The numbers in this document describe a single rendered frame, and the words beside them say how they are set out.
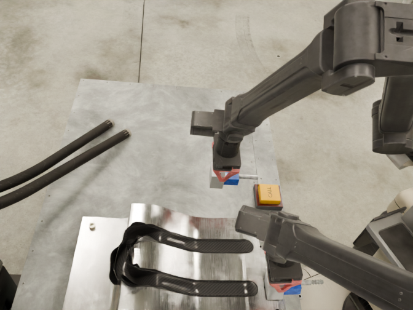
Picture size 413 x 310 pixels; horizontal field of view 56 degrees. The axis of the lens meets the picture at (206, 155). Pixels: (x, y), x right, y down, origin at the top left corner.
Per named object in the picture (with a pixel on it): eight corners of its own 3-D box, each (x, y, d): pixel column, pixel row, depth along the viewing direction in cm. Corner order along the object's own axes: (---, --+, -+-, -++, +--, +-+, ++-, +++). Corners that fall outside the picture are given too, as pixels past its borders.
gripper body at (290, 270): (270, 283, 80) (273, 262, 75) (263, 242, 87) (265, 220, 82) (302, 282, 80) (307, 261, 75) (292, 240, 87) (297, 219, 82)
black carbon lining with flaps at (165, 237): (251, 242, 101) (259, 223, 94) (257, 304, 91) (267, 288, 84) (115, 236, 98) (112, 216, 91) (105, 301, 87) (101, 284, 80)
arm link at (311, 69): (388, 81, 46) (388, -1, 49) (348, 71, 45) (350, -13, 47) (242, 146, 87) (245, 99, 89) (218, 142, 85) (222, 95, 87)
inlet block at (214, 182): (254, 176, 110) (259, 163, 106) (256, 190, 107) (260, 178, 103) (209, 173, 109) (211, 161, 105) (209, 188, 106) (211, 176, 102)
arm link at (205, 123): (244, 138, 82) (247, 98, 83) (190, 132, 81) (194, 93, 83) (236, 149, 93) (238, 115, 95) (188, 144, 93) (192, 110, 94)
